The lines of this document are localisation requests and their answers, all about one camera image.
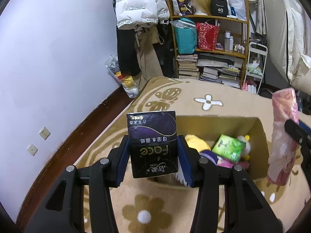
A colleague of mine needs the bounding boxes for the beige coat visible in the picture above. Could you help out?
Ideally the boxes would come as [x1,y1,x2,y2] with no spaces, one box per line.
[135,25,163,81]

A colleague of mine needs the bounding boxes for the black trousers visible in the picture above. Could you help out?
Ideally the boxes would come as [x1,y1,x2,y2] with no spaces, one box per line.
[116,27,141,76]

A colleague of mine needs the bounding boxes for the wide stack of books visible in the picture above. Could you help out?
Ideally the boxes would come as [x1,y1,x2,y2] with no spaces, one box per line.
[197,53,243,88]

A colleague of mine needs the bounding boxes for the pink fleece cloth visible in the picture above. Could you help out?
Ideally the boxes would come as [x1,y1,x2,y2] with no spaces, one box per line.
[216,159,250,170]

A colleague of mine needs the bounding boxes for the wooden bookshelf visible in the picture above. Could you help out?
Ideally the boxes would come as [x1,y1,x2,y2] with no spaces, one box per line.
[166,0,251,89]

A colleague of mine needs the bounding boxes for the cardboard box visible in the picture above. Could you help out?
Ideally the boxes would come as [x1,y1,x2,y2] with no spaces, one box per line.
[146,115,272,187]

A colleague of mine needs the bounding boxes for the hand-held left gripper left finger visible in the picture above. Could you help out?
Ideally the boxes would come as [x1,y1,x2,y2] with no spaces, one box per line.
[25,135,131,233]

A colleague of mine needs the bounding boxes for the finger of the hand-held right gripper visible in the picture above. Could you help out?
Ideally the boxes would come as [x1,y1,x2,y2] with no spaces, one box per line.
[284,119,311,175]

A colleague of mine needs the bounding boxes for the white bedding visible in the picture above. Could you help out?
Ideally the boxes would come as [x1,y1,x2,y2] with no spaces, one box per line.
[261,0,311,90]

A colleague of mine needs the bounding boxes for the green tissue pack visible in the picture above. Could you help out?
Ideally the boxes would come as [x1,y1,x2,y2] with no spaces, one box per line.
[211,134,246,163]

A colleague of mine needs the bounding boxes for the clear bag of toys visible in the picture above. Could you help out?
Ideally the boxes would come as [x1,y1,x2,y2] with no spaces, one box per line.
[105,55,140,99]

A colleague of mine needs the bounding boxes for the pink tissue pack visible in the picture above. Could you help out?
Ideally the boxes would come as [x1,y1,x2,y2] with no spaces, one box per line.
[267,89,300,185]

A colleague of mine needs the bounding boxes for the black tissue pack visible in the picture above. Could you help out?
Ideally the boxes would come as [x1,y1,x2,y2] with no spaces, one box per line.
[126,111,180,178]

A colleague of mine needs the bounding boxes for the narrow stack of books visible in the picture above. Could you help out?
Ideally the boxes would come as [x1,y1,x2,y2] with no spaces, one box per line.
[177,54,199,79]

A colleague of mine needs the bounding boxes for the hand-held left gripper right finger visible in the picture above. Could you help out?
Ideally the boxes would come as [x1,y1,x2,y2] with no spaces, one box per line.
[177,135,283,233]

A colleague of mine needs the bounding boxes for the yellow plush toy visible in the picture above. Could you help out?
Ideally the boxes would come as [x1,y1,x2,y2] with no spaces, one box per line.
[185,134,211,152]

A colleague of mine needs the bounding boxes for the black hanging garment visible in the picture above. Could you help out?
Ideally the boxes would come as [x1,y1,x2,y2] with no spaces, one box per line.
[157,22,177,78]

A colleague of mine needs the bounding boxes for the white plastic bag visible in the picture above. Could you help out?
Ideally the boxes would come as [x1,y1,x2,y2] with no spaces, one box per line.
[227,0,247,21]

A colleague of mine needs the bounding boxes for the light green packets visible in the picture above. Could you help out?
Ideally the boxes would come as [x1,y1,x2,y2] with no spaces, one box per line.
[246,66,263,76]

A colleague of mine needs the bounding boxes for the red patterned bag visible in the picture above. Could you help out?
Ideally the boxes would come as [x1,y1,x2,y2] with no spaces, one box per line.
[196,22,220,51]

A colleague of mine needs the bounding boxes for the white metal cart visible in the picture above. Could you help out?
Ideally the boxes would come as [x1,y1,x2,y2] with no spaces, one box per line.
[243,42,268,95]

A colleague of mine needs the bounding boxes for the teal bag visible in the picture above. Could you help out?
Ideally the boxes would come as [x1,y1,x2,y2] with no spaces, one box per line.
[174,18,197,55]

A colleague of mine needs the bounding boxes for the blonde wig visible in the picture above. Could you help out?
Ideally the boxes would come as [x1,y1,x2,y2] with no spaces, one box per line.
[189,0,213,17]

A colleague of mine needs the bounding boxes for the white puffer jacket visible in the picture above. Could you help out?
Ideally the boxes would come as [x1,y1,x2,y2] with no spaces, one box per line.
[115,0,170,31]

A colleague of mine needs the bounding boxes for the doll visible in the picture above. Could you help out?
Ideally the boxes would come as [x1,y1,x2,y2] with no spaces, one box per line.
[199,149,227,167]

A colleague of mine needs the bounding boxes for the black box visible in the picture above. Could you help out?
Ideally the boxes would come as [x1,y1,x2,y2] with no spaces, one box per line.
[210,0,229,18]

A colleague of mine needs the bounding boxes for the white plush duck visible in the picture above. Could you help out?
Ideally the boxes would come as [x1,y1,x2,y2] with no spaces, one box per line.
[237,135,252,161]

